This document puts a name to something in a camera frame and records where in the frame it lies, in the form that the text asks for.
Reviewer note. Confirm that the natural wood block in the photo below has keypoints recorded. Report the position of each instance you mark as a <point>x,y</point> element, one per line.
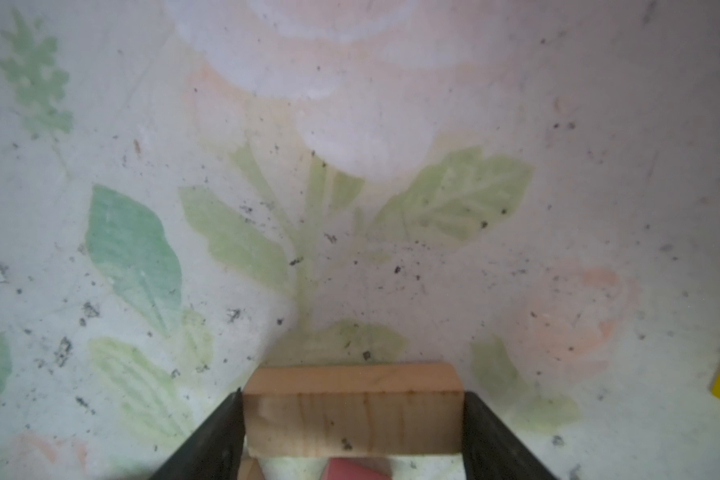
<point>250,469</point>
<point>354,411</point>

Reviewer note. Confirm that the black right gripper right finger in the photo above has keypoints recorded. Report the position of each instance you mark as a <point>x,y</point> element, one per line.
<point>491,451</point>

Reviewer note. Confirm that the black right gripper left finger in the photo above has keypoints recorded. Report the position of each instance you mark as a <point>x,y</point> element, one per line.
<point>214,451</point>

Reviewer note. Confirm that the pink rectangular block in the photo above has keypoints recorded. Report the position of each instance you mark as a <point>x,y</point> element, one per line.
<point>345,469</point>

